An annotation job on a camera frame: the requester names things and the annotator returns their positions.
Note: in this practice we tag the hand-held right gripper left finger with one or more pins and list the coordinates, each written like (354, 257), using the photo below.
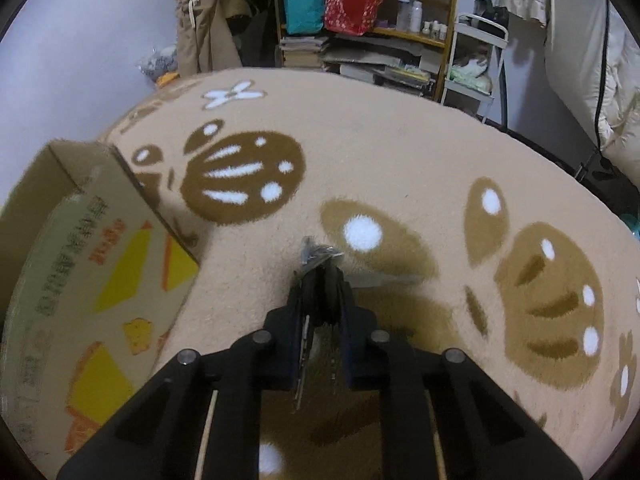
(300, 310)

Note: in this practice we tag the wooden shelf unit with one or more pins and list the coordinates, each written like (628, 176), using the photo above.
(452, 10)

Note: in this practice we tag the bunch of keys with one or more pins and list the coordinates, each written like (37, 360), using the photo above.
(317, 252)

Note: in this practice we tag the black hanging coat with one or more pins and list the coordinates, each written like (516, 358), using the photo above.
(255, 25)

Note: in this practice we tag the beige coat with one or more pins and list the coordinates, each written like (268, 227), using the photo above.
(205, 35)

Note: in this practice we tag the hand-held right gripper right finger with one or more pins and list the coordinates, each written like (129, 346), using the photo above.
(350, 322)

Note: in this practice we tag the clear bag of plush toys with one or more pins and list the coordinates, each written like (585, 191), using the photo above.
(160, 65)

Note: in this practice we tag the pile of books and magazines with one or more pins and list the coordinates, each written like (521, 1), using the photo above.
(380, 67)

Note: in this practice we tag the white trolley cart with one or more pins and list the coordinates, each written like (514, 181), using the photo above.
(502, 45)

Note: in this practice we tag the row of cosmetic bottles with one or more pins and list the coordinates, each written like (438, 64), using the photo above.
(412, 15)

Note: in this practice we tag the white brown plush toy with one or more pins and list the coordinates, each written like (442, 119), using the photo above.
(475, 62)

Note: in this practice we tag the teal bag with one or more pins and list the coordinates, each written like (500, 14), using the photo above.
(302, 2)

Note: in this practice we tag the pale green packet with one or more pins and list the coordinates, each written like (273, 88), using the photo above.
(470, 80)

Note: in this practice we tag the stack of old books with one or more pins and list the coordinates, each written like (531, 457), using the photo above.
(302, 52)

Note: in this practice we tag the brown cardboard box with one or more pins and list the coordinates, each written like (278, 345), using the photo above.
(75, 260)

